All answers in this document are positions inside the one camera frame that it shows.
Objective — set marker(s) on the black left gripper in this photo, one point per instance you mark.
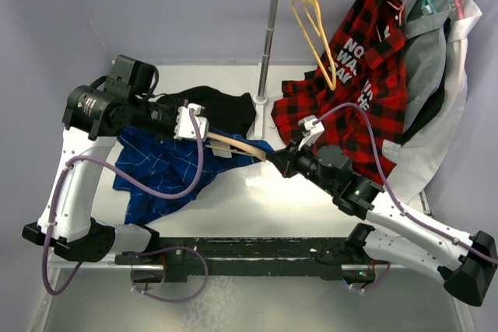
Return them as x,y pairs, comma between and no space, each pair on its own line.
173,107

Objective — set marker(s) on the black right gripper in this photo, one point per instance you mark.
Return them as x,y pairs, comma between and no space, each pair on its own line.
287,158

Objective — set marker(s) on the beige plastic hanger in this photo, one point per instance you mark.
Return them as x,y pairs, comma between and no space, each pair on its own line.
245,147

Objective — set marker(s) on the blue plaid shirt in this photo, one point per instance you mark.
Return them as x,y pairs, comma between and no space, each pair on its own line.
167,166

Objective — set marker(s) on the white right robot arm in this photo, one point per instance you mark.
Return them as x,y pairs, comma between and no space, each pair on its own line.
463,263

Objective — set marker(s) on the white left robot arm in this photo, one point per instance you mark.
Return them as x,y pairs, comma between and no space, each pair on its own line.
94,116

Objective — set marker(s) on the red black plaid shirt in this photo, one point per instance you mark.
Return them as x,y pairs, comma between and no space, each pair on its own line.
365,115

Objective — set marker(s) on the white shirt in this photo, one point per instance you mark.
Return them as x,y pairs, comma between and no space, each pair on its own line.
420,156

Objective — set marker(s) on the grey shirt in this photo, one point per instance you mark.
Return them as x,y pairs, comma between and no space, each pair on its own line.
425,63

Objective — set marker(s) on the black garment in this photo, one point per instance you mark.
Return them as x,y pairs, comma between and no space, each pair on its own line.
233,115

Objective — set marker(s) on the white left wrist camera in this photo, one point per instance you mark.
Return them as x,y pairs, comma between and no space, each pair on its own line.
191,122

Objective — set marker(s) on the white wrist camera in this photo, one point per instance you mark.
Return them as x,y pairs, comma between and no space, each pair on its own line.
191,122
311,129

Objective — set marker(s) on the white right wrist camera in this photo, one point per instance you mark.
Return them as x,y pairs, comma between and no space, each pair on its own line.
311,129

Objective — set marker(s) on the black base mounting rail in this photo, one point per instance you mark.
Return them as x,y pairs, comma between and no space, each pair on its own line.
330,259

